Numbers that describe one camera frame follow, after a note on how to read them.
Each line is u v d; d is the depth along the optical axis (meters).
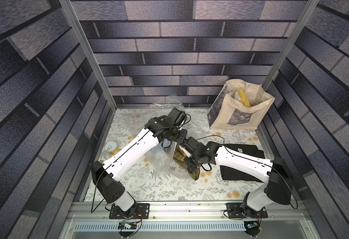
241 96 0.97
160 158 0.94
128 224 0.71
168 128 0.50
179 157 0.79
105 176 0.40
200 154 0.59
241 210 0.66
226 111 0.96
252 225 0.73
